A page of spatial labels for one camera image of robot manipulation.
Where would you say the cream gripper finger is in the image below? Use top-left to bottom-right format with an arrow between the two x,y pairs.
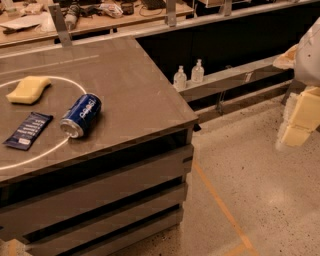
289,87 -> 320,131
280,126 -> 310,147

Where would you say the blue pepsi can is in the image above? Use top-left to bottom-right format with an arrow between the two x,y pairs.
60,93 -> 102,138

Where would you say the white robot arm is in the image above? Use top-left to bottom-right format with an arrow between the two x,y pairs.
277,18 -> 320,147

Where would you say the metal railing shelf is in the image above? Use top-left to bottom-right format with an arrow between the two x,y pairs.
179,56 -> 286,102

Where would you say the clear bottle right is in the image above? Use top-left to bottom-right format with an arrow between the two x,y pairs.
191,59 -> 204,83

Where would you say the clear bottle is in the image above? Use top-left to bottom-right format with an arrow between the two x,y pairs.
191,59 -> 204,83
173,65 -> 187,90

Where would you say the clear bottle left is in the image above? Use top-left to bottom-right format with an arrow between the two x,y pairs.
173,65 -> 187,90

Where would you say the grey table with slats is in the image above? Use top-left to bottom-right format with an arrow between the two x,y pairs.
0,37 -> 197,256

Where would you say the dark blue snack packet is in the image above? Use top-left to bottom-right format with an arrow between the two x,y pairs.
3,112 -> 53,151

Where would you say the yellow sponge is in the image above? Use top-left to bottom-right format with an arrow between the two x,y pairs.
6,76 -> 51,104

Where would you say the wooden background desk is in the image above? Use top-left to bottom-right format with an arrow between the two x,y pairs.
0,0 -> 195,48

